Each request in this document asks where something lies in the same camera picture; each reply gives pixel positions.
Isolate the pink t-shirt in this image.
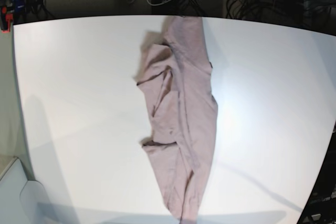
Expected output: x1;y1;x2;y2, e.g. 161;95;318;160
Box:
137;16;218;223

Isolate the white bin corner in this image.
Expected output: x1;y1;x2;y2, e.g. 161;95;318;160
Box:
1;158;55;223

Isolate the red and black clamp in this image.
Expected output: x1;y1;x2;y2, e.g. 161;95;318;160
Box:
1;5;14;33

